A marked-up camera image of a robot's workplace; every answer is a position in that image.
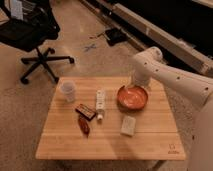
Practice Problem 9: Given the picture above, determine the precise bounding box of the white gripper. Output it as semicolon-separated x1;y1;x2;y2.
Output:
131;70;150;87

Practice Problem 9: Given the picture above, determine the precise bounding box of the orange ceramic bowl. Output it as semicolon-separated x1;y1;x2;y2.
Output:
117;86;148;110

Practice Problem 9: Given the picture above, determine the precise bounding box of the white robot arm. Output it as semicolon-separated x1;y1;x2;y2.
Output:
132;47;213;171

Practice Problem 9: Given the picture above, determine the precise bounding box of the white tube bottle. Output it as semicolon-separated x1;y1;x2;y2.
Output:
96;90;105;121

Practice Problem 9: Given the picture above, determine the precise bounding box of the beige sponge block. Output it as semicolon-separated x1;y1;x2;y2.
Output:
121;116;136;136

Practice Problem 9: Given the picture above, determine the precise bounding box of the black bag on floor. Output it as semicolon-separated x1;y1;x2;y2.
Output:
105;28;127;46

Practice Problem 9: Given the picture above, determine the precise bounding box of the dark rectangular box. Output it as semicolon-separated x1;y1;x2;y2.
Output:
75;104;96;121

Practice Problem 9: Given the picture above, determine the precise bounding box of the translucent plastic cup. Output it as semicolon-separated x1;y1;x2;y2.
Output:
59;81;75;102

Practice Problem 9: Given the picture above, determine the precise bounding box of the red snack packet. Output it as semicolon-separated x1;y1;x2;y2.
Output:
78;116;90;136

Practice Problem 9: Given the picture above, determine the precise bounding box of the black office chair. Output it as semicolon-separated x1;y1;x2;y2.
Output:
0;0;75;84

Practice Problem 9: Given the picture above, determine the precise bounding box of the long white rail frame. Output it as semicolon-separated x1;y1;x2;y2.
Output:
80;0;213;78

